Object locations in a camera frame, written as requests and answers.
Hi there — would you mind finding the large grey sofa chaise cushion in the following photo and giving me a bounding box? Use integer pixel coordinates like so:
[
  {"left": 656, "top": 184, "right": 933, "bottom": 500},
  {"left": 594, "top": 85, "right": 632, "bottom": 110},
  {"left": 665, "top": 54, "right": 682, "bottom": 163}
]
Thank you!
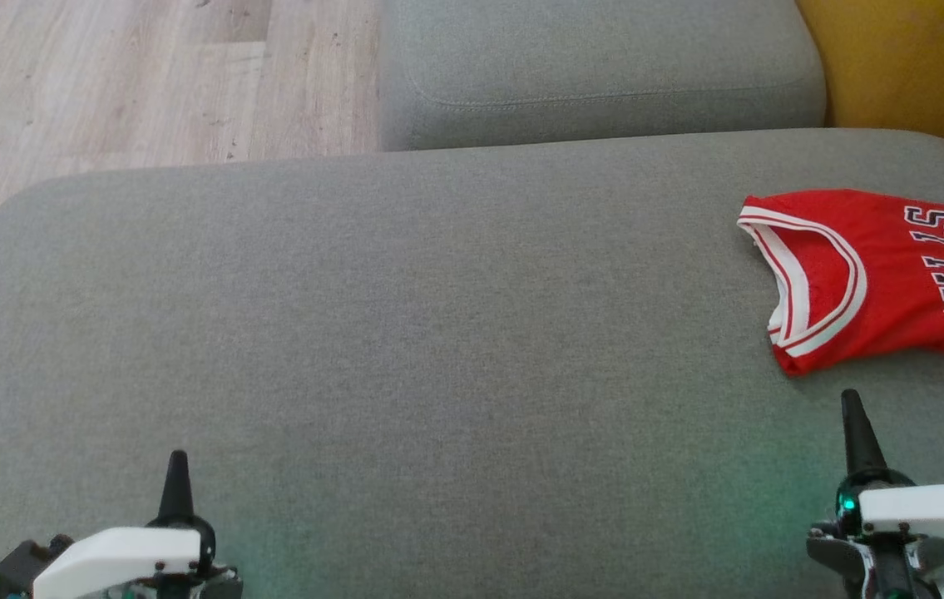
[{"left": 0, "top": 127, "right": 944, "bottom": 599}]

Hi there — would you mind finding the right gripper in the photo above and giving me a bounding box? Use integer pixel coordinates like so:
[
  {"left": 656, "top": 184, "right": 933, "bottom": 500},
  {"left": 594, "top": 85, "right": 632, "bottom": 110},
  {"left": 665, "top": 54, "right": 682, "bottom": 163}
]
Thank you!
[{"left": 807, "top": 389, "right": 942, "bottom": 599}]

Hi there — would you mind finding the grey sofa seat cushion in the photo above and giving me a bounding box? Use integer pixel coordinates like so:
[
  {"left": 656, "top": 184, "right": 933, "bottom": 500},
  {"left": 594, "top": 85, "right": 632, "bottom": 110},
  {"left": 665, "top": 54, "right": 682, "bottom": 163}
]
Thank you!
[{"left": 378, "top": 0, "right": 828, "bottom": 152}]

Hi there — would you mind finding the wide yellow sofa back cushion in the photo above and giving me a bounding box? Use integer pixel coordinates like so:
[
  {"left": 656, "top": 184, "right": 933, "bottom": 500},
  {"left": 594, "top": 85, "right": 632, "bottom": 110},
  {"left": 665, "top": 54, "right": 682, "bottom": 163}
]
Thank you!
[{"left": 796, "top": 0, "right": 944, "bottom": 180}]

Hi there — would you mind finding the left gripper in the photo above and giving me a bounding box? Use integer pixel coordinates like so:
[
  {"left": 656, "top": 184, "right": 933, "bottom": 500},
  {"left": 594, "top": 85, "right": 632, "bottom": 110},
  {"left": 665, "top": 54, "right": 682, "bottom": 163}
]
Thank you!
[{"left": 110, "top": 450, "right": 244, "bottom": 599}]

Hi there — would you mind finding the red basketball jersey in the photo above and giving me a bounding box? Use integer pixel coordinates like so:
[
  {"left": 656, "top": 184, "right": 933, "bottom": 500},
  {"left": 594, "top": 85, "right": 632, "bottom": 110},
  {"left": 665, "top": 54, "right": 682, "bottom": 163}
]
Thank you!
[{"left": 736, "top": 189, "right": 944, "bottom": 377}]

